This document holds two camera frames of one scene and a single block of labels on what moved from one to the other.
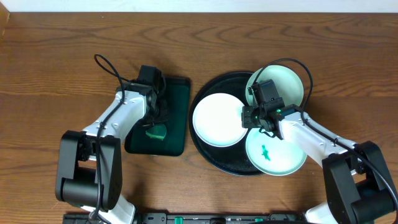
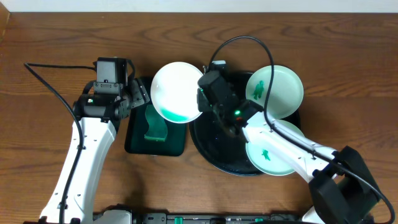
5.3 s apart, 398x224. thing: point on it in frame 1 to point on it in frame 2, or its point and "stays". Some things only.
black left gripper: x=160 y=115 to x=138 y=94
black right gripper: x=247 y=122 to x=201 y=104
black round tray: x=232 y=159 stays
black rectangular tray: x=177 y=102 stays
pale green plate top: x=287 y=83 stays
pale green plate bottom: x=273 y=155 stays
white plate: x=217 y=120 to x=173 y=92
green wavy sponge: x=158 y=131 stays
